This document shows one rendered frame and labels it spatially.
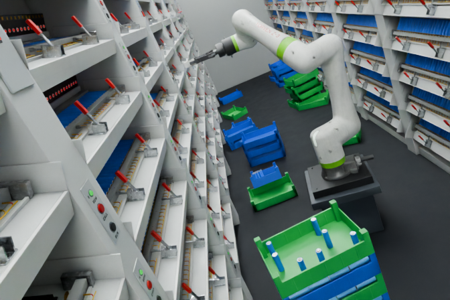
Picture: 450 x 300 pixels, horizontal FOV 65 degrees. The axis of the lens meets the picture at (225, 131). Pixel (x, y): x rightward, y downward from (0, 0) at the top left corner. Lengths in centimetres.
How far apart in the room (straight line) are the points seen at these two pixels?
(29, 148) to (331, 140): 137
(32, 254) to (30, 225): 5
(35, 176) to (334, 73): 140
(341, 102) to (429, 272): 81
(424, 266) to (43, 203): 152
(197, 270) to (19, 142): 77
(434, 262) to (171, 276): 118
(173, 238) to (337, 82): 108
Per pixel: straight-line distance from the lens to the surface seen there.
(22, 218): 57
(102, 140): 81
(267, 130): 297
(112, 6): 196
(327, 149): 174
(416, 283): 172
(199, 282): 118
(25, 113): 61
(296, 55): 160
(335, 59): 172
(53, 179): 62
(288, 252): 123
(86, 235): 66
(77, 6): 127
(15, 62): 65
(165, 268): 97
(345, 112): 180
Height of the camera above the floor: 128
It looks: 19 degrees down
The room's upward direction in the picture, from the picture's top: 24 degrees counter-clockwise
